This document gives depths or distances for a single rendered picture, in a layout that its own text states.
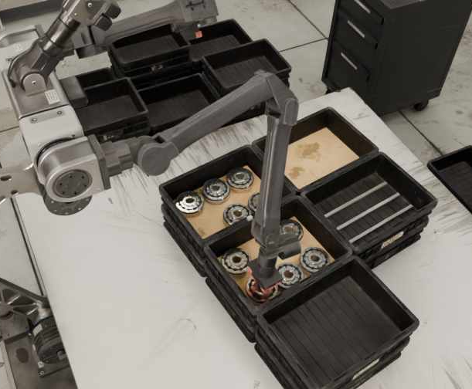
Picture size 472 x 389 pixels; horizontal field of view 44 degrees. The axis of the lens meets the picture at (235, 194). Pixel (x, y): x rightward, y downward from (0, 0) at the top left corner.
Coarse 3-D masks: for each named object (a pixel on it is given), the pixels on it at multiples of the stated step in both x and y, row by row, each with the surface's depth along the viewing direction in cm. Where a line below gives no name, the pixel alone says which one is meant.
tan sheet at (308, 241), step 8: (304, 232) 204; (304, 240) 202; (312, 240) 202; (240, 248) 199; (248, 248) 199; (256, 248) 199; (304, 248) 200; (256, 256) 197; (296, 256) 198; (296, 264) 196; (240, 280) 191
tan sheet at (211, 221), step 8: (248, 168) 223; (224, 176) 220; (256, 176) 221; (256, 184) 218; (200, 192) 215; (232, 192) 215; (248, 192) 216; (232, 200) 213; (240, 200) 213; (208, 208) 210; (216, 208) 210; (224, 208) 210; (200, 216) 208; (208, 216) 208; (216, 216) 208; (192, 224) 205; (200, 224) 205; (208, 224) 205; (216, 224) 206; (200, 232) 203; (208, 232) 203
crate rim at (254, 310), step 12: (240, 228) 193; (216, 240) 189; (348, 252) 187; (216, 264) 183; (336, 264) 184; (228, 276) 180; (312, 276) 181; (240, 288) 177; (288, 288) 178; (276, 300) 175; (252, 312) 174
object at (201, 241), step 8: (248, 144) 218; (232, 152) 215; (256, 152) 215; (216, 160) 212; (200, 168) 209; (184, 176) 206; (160, 184) 204; (288, 184) 205; (160, 192) 203; (168, 200) 199; (176, 208) 197; (184, 216) 195; (184, 224) 194; (232, 224) 193; (192, 232) 191; (216, 232) 191; (200, 240) 189; (208, 240) 189
